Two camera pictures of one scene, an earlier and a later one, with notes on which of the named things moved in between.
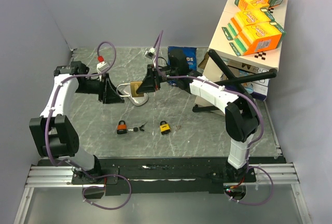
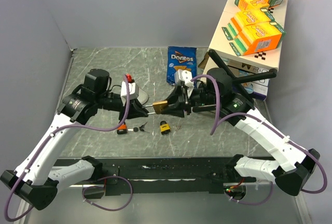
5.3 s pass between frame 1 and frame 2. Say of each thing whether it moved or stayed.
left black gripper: moved
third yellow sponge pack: stayed
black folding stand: stayed
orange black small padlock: stayed
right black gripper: moved
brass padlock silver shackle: moved
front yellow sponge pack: stayed
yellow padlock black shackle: stayed
